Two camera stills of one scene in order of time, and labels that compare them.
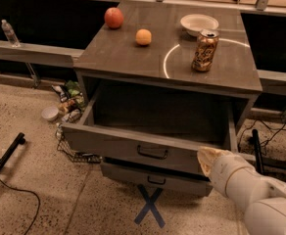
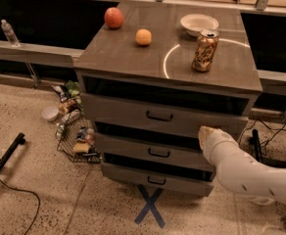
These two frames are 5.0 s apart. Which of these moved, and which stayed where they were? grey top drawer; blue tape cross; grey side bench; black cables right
Moved: grey top drawer
Stayed: grey side bench; blue tape cross; black cables right
